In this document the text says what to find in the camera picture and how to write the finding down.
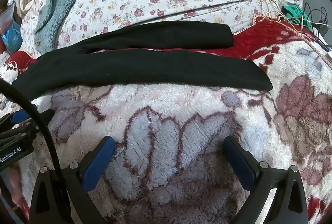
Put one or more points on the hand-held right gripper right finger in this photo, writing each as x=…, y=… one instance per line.
x=238, y=161

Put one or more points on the black pants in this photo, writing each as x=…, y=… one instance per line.
x=155, y=68

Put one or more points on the floral fleece blanket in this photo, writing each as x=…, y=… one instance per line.
x=181, y=115

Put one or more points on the white power strip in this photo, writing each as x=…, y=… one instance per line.
x=329, y=55

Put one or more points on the blue plastic bag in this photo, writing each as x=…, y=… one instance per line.
x=11, y=37

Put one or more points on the clear plastic bag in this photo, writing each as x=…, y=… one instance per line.
x=6, y=17

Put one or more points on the green cloth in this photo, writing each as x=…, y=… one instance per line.
x=293, y=12

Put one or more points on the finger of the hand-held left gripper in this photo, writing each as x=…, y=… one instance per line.
x=22, y=116
x=46, y=115

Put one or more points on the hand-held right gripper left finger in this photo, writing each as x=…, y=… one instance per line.
x=99, y=161

